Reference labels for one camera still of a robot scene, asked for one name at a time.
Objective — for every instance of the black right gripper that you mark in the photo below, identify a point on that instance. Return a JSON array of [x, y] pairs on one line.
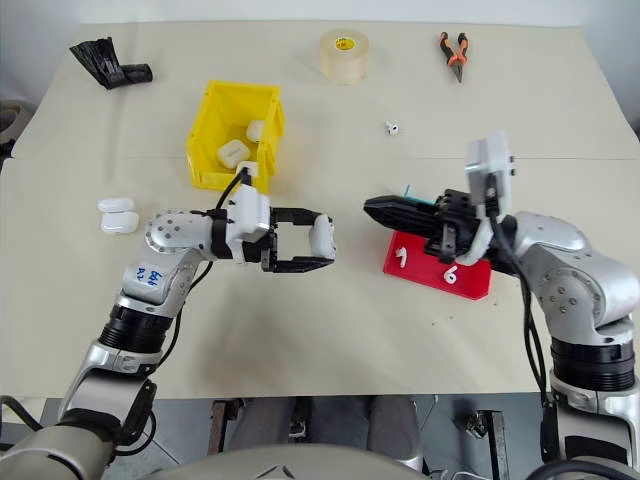
[[457, 225]]

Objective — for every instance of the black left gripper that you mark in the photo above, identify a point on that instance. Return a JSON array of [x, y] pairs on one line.
[[267, 250]]

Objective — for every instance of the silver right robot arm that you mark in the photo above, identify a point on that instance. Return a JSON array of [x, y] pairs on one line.
[[575, 280]]

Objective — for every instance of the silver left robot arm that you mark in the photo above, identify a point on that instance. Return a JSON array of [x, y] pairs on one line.
[[160, 270]]

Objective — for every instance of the yellow plastic bin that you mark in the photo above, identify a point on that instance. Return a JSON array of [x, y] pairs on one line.
[[202, 150]]

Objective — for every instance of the teal plastic tray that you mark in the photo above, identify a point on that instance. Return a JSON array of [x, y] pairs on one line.
[[425, 202]]

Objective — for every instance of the white earbud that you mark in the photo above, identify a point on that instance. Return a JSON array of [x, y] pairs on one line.
[[400, 257], [391, 127], [451, 274]]

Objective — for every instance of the red plastic tray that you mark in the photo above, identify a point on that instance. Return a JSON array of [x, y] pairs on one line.
[[425, 270]]

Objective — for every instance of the orange black pliers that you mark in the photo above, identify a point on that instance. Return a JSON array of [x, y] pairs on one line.
[[456, 55]]

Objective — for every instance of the translucent yellowish tape roll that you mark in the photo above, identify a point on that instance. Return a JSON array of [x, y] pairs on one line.
[[345, 55]]

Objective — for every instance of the silver robot torso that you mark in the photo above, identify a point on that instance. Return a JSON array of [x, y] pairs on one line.
[[300, 465]]

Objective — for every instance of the black bag roll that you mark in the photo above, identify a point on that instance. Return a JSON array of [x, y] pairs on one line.
[[139, 73]]

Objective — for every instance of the crumpled black plastic bag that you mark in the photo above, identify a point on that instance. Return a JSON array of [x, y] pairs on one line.
[[97, 60]]

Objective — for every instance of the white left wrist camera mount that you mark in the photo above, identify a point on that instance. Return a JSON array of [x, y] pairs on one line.
[[247, 215]]

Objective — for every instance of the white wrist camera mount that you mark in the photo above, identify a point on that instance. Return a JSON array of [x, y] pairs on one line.
[[495, 155], [247, 215]]

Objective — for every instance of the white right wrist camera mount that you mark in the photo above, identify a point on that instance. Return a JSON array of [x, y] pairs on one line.
[[495, 155]]

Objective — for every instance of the rusty metal frame bar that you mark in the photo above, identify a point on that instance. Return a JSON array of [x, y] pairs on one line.
[[218, 425]]

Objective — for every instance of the black metal frame bar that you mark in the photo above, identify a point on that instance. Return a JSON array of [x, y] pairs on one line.
[[495, 445]]

